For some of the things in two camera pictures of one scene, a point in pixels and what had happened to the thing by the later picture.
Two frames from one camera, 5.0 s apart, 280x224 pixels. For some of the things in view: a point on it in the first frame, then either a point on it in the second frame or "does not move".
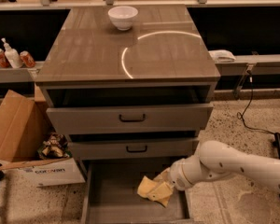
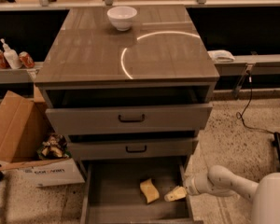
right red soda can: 27,59 does not move
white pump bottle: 12,55 does not move
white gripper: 176,175 to 190,184
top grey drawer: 166,118 does not move
